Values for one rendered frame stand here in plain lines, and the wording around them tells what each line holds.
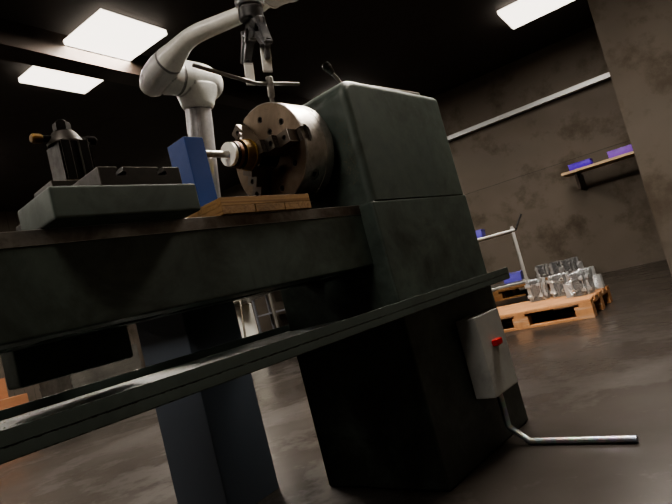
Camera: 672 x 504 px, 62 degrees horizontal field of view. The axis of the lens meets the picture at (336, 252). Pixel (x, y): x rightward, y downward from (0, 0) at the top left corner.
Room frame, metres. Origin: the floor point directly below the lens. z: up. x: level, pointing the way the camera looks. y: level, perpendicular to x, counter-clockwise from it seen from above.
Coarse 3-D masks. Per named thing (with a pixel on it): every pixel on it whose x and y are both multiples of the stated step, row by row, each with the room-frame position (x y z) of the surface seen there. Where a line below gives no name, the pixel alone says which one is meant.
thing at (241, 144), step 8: (240, 144) 1.53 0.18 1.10; (248, 144) 1.54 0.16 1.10; (256, 144) 1.56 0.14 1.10; (240, 152) 1.52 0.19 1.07; (248, 152) 1.53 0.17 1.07; (256, 152) 1.56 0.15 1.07; (240, 160) 1.53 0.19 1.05; (248, 160) 1.54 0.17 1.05; (256, 160) 1.56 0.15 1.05; (240, 168) 1.57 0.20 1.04; (248, 168) 1.58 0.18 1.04
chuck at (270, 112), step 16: (256, 112) 1.65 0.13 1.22; (272, 112) 1.61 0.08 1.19; (288, 112) 1.57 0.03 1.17; (304, 112) 1.61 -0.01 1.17; (256, 128) 1.66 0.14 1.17; (272, 128) 1.62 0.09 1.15; (288, 128) 1.58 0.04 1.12; (320, 128) 1.61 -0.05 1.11; (304, 144) 1.55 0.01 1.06; (320, 144) 1.60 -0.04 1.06; (272, 160) 1.72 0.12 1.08; (288, 160) 1.60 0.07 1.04; (304, 160) 1.56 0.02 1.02; (320, 160) 1.60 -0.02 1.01; (240, 176) 1.74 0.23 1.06; (272, 176) 1.65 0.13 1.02; (288, 176) 1.61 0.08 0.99; (304, 176) 1.58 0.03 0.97; (320, 176) 1.63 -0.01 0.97; (272, 192) 1.66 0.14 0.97; (288, 192) 1.62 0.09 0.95; (304, 192) 1.63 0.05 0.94
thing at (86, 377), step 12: (132, 348) 6.87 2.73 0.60; (132, 360) 6.84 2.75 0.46; (84, 372) 6.33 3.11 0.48; (96, 372) 6.44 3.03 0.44; (108, 372) 6.56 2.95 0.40; (120, 372) 6.68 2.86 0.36; (48, 384) 6.48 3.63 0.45; (60, 384) 6.33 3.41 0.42; (72, 384) 6.19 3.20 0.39; (84, 384) 6.31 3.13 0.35
